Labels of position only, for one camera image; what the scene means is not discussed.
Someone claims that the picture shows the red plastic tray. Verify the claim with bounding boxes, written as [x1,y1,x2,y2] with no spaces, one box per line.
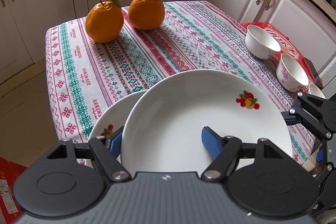
[240,21,324,88]

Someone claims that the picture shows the white floral bowl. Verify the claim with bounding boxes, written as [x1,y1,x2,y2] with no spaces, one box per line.
[245,25,281,60]
[307,83,326,100]
[276,53,310,92]

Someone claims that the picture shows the knobby-top orange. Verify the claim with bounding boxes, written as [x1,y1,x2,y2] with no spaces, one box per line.
[128,0,165,30]

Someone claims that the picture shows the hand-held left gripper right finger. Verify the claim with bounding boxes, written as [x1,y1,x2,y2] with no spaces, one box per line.
[201,126,293,182]

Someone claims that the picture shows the leafy-stemmed orange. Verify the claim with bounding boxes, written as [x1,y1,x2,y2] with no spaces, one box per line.
[85,0,135,43]

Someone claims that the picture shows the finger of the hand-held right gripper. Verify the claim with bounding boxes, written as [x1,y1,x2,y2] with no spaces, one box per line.
[313,150,334,183]
[281,91,336,139]

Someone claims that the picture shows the patterned red green tablecloth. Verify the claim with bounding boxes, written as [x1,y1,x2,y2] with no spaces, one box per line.
[45,1,317,166]

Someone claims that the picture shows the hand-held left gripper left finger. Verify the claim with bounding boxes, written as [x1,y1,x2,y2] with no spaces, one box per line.
[46,126,132,182]

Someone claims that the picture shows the white fruit-print plate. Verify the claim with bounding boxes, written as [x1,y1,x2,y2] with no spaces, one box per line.
[89,90,147,161]
[121,70,293,172]

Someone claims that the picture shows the red cardboard box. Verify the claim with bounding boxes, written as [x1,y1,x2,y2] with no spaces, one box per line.
[0,157,28,224]

